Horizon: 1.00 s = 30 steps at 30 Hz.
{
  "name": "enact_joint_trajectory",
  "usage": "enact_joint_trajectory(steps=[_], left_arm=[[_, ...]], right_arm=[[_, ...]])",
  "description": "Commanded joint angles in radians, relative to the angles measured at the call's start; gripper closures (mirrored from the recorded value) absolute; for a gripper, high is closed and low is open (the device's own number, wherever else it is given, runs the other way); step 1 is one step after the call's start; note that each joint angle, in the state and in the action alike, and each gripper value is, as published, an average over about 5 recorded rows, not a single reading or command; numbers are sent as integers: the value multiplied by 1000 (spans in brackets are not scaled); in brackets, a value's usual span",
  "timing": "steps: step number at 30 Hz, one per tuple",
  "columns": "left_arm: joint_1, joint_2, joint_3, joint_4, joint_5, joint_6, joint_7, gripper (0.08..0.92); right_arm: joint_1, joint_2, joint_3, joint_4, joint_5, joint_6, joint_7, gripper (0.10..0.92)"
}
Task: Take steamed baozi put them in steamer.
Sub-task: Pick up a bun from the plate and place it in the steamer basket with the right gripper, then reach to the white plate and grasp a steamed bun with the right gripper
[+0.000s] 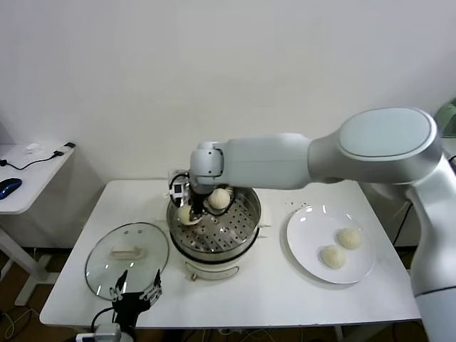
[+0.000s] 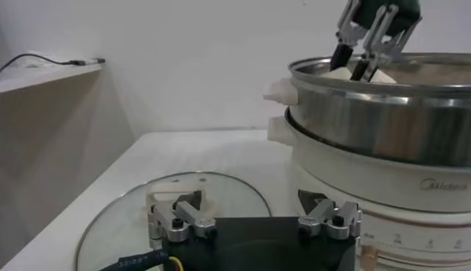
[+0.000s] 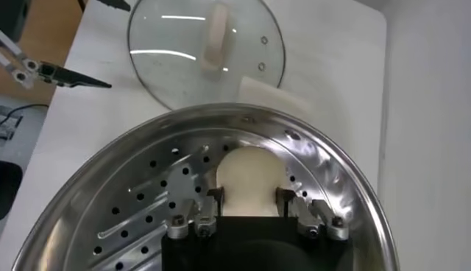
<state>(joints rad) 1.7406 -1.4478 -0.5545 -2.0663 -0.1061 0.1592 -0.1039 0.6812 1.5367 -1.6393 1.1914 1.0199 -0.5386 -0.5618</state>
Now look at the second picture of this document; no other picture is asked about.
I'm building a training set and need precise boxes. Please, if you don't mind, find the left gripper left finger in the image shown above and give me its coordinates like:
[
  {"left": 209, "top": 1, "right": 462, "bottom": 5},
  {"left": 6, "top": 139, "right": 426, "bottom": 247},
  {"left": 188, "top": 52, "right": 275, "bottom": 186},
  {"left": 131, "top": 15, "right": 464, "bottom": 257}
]
[{"left": 146, "top": 189, "right": 218, "bottom": 244}]

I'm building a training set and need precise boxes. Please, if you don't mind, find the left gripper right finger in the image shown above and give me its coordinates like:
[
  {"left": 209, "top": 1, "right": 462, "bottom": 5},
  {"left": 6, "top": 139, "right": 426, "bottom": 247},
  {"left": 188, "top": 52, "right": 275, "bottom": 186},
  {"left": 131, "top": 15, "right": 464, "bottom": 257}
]
[{"left": 297, "top": 189, "right": 364, "bottom": 242}]

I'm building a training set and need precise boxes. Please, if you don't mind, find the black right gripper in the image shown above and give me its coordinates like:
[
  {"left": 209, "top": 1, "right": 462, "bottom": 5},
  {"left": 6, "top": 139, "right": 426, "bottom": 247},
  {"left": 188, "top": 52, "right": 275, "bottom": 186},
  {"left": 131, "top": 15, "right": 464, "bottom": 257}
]
[{"left": 329, "top": 0, "right": 423, "bottom": 83}]

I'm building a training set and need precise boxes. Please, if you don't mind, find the white steamed baozi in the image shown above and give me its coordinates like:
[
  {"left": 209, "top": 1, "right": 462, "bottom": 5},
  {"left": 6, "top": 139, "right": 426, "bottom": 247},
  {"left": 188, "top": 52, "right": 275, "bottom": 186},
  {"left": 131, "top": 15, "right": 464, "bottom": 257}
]
[{"left": 323, "top": 67, "right": 398, "bottom": 85}]

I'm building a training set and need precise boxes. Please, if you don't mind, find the round glass pot lid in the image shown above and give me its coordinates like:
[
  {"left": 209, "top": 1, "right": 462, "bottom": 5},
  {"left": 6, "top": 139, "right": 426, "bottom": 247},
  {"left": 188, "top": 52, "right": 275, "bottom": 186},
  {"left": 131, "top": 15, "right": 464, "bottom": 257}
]
[{"left": 75, "top": 171, "right": 273, "bottom": 271}]

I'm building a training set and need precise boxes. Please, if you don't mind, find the stainless steel steamer basket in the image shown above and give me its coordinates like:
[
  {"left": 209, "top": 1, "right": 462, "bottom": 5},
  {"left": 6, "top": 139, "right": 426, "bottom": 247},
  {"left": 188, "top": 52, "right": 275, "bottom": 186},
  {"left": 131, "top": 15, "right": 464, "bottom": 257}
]
[{"left": 263, "top": 53, "right": 471, "bottom": 169}]

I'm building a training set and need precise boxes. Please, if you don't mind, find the white electric cooker base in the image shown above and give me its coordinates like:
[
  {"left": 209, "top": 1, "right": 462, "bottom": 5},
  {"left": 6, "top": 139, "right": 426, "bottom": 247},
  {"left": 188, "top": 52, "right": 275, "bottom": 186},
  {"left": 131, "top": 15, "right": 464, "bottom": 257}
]
[{"left": 266, "top": 116, "right": 471, "bottom": 271}]

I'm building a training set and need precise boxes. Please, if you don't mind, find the small black silver device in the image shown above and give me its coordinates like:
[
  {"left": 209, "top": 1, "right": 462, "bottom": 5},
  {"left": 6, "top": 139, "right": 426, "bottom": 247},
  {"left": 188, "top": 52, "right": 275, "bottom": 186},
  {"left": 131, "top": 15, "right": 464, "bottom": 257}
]
[{"left": 69, "top": 57, "right": 107, "bottom": 67}]

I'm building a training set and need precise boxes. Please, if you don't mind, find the white side table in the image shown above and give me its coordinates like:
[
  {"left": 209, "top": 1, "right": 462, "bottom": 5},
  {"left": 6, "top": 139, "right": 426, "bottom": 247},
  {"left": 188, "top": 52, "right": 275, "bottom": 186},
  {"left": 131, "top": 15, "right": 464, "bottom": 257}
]
[{"left": 0, "top": 60, "right": 106, "bottom": 95}]

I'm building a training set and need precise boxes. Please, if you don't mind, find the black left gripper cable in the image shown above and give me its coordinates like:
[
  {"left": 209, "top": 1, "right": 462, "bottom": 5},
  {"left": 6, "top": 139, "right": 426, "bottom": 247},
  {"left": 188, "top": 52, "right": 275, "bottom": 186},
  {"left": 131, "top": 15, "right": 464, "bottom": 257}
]
[{"left": 98, "top": 249, "right": 185, "bottom": 271}]

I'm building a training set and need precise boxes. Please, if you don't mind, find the black cable on side table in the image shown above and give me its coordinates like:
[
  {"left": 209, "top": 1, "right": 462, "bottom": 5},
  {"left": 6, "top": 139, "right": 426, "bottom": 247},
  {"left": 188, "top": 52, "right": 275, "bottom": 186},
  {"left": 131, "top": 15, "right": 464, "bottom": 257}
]
[{"left": 0, "top": 53, "right": 74, "bottom": 74}]

